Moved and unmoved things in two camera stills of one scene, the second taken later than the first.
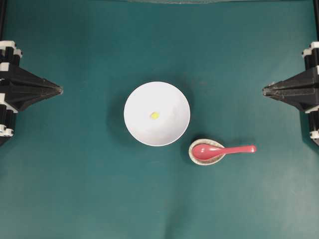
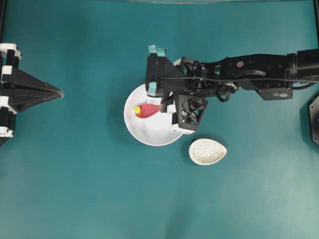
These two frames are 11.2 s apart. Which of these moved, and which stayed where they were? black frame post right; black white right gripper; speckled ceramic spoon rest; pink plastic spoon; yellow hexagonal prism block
Moved: black white right gripper; yellow hexagonal prism block; pink plastic spoon
Stayed: black frame post right; speckled ceramic spoon rest
